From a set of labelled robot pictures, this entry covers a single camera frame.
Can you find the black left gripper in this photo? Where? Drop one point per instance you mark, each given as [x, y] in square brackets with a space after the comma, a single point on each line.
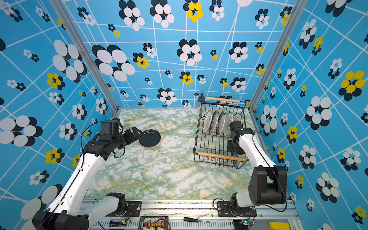
[132, 137]

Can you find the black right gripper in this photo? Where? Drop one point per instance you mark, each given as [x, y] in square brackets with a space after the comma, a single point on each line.
[229, 148]

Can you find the white plate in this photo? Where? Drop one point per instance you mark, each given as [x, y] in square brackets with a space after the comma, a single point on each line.
[207, 121]
[220, 124]
[214, 121]
[228, 120]

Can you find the black plate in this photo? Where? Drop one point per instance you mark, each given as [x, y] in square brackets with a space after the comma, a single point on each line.
[150, 138]

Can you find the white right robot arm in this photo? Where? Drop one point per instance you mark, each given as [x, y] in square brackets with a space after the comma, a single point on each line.
[268, 182]

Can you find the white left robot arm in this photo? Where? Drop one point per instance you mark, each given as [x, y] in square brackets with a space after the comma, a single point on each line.
[64, 211]

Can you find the glass jar with black lid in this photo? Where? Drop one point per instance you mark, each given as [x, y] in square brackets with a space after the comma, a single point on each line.
[201, 100]

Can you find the black terminal board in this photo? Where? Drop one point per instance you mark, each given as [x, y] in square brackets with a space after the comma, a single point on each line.
[154, 223]

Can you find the black screwdriver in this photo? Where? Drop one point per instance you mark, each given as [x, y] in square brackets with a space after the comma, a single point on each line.
[188, 219]

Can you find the yellow box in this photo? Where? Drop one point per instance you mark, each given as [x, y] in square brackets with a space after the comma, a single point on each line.
[279, 226]

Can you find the black wire dish rack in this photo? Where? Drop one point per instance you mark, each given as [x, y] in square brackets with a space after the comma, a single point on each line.
[213, 141]

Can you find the wooden rack handle far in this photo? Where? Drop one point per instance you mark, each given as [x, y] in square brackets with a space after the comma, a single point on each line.
[222, 99]

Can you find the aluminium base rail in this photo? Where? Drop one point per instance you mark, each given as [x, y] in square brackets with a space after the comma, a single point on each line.
[218, 212]

